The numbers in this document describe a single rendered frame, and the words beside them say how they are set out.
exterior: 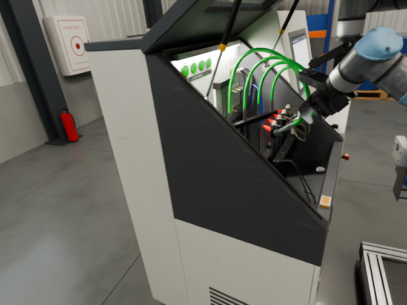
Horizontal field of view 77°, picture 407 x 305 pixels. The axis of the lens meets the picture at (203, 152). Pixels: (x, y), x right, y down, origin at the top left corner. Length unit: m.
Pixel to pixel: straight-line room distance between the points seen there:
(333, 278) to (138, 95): 1.64
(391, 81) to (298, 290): 0.74
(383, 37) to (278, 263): 0.74
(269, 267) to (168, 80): 0.75
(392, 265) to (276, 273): 0.98
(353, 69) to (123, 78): 0.69
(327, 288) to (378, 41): 1.56
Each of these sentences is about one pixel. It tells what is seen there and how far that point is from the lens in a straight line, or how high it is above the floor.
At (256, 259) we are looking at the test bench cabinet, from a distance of 1.05.
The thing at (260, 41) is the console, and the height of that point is 1.42.
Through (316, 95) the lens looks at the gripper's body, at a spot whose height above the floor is 1.31.
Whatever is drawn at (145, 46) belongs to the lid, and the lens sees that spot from 0.84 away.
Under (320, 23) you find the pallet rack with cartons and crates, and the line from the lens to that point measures 6.29.
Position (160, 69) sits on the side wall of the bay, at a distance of 0.85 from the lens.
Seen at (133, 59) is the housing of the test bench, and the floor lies 1.44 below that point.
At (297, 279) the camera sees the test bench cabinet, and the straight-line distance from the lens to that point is 1.05.
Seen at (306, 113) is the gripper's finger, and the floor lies 1.24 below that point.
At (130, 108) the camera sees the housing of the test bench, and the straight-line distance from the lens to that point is 0.99.
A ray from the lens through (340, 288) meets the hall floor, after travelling 1.97.
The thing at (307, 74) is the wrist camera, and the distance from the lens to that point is 0.83.
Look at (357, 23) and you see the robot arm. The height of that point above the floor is 1.48.
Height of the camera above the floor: 1.52
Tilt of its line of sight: 26 degrees down
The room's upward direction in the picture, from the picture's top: 6 degrees counter-clockwise
